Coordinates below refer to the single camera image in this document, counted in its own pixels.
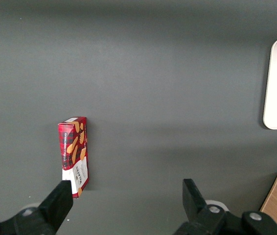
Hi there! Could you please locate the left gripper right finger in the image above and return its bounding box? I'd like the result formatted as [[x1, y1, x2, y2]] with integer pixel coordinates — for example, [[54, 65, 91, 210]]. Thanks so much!
[[175, 178, 242, 235]]

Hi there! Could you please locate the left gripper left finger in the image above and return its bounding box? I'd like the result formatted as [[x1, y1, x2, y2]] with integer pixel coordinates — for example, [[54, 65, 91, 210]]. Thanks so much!
[[0, 180, 74, 235]]

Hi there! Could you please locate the red tartan shortbread box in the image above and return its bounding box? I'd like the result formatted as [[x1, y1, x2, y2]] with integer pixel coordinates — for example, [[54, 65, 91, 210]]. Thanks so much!
[[57, 117, 90, 199]]

